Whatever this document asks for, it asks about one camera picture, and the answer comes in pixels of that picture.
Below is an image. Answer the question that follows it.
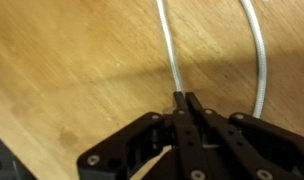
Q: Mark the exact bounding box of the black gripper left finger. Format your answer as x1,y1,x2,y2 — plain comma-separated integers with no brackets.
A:
76,92,206,180

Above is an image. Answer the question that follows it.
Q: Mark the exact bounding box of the white rope with black tip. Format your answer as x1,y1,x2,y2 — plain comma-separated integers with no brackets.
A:
155,0,268,119

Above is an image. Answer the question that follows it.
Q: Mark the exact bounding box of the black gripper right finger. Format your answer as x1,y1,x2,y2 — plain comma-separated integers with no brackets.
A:
185,92,304,180

